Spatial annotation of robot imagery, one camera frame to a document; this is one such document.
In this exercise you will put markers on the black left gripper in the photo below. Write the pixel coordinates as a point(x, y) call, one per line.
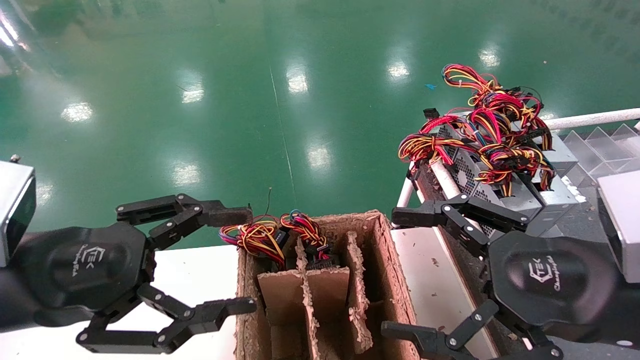
point(85, 270)

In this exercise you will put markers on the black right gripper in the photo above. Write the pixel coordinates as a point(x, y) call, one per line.
point(550, 280)

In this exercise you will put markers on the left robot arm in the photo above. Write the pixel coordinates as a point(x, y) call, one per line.
point(9, 300)

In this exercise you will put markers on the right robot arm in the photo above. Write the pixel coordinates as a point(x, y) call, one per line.
point(627, 320)

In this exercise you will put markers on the brown cardboard box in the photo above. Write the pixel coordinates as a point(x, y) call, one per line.
point(390, 265)

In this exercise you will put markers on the white pipe leg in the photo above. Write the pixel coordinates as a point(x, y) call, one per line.
point(406, 192)

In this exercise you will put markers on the silver power supply unit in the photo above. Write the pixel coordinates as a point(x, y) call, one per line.
point(525, 202)
point(450, 135)
point(465, 172)
point(560, 197)

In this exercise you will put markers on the cardboard divider insert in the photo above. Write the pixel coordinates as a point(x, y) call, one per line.
point(325, 290)

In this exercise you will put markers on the clear acrylic divider tray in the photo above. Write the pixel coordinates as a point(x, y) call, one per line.
point(600, 150)

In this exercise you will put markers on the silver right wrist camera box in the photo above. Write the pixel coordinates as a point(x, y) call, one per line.
point(622, 225)

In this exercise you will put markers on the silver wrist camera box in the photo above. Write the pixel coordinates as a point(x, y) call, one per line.
point(622, 225)
point(15, 210)

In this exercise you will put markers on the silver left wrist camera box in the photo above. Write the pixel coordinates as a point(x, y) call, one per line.
point(15, 210)

